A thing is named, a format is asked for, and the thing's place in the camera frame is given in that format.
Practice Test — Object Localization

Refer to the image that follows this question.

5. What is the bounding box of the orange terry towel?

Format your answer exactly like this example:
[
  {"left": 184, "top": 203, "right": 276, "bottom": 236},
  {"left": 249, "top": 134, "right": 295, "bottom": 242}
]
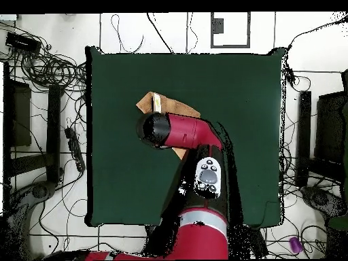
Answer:
[{"left": 135, "top": 91, "right": 201, "bottom": 161}]

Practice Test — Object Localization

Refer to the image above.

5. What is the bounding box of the dark green table cloth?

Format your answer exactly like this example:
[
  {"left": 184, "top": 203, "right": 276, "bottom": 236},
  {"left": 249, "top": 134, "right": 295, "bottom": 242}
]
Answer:
[{"left": 84, "top": 46, "right": 286, "bottom": 228}]

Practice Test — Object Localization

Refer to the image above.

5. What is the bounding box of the black power strip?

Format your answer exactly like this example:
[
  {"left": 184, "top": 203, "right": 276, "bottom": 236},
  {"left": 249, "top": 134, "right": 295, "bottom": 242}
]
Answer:
[{"left": 64, "top": 126, "right": 86, "bottom": 173}]

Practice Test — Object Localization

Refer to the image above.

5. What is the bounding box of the grey black stand base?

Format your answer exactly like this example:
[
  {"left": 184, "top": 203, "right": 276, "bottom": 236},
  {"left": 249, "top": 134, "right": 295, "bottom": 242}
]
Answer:
[
  {"left": 6, "top": 179, "right": 58, "bottom": 260},
  {"left": 300, "top": 185, "right": 348, "bottom": 218}
]

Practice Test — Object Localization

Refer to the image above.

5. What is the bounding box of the purple small object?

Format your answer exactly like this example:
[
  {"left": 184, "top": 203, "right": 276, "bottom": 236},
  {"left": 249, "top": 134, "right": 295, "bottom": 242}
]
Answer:
[{"left": 288, "top": 235, "right": 303, "bottom": 254}]

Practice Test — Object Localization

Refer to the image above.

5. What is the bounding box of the black electronics box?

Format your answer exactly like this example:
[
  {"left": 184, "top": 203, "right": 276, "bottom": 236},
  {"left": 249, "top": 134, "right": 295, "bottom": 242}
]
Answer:
[{"left": 5, "top": 31, "right": 42, "bottom": 54}]

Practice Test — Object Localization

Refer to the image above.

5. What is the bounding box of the grey rectangular floor frame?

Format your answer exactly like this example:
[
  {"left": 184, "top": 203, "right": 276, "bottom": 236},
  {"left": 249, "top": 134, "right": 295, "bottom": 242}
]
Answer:
[{"left": 210, "top": 12, "right": 251, "bottom": 49}]

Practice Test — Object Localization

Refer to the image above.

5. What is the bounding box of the thin black looped cable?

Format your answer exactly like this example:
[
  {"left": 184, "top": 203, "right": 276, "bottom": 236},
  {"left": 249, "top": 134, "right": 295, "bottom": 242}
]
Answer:
[{"left": 110, "top": 13, "right": 145, "bottom": 54}]

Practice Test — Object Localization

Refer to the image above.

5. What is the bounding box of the coiled black cable tangle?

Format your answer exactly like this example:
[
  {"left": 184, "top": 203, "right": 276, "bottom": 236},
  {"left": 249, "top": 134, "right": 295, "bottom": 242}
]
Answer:
[{"left": 16, "top": 46, "right": 87, "bottom": 92}]

